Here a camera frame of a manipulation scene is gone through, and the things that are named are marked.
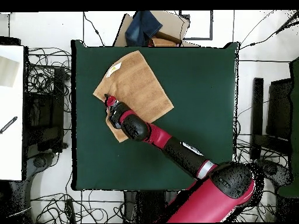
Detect tan terry towel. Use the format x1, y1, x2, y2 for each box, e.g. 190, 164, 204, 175
92, 50, 175, 144

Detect black equipment rack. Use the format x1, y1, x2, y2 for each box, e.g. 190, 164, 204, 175
24, 67, 69, 159

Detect blue denim jeans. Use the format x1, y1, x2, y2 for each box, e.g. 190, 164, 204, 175
125, 10, 164, 47

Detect dark green table cloth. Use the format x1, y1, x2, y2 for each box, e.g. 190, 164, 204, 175
71, 40, 240, 191

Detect black swivel chair base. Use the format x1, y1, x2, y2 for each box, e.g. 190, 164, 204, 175
254, 158, 293, 187
25, 151, 59, 224

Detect brown cardboard box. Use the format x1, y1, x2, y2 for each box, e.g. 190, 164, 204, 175
113, 10, 200, 47

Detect beige paper sheet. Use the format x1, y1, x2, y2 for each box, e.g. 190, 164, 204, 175
0, 55, 20, 88

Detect black ribbed rod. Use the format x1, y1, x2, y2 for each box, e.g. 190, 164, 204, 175
0, 115, 18, 135

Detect white desk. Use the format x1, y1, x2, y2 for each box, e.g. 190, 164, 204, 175
0, 44, 25, 181

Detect black chair panel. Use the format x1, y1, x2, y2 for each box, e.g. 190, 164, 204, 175
266, 78, 294, 141

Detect thin black cable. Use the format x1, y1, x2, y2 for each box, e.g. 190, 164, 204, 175
83, 11, 105, 47

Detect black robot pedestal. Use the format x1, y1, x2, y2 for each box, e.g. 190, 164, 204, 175
123, 190, 179, 223

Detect black rectangular frame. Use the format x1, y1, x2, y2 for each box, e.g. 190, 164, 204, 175
179, 10, 214, 41

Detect black upright post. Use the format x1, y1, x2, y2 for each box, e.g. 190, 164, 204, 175
250, 77, 264, 160

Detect long black cable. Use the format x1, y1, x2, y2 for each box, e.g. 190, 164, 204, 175
239, 10, 299, 50

